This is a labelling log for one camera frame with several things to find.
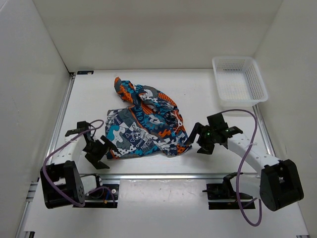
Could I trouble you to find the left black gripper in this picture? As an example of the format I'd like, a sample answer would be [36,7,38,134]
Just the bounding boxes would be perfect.
[83,135,119,169]

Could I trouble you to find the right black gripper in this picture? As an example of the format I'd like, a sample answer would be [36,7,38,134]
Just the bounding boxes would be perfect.
[184,122,217,155]

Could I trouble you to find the colourful patterned shorts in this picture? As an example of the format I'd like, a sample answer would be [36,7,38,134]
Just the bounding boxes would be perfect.
[105,77,192,160]

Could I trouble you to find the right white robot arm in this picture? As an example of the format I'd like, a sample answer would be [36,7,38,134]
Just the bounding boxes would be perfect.
[186,113,304,211]

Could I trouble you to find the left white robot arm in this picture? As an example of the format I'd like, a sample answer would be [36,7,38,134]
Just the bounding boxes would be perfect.
[40,121,118,209]

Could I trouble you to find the white plastic basket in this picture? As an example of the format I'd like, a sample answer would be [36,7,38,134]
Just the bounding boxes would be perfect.
[212,56,268,109]

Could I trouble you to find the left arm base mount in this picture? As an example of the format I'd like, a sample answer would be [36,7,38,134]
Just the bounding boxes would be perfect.
[80,174,120,209]

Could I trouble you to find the aluminium frame rail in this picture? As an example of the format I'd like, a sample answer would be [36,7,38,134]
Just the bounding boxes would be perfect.
[44,173,258,181]

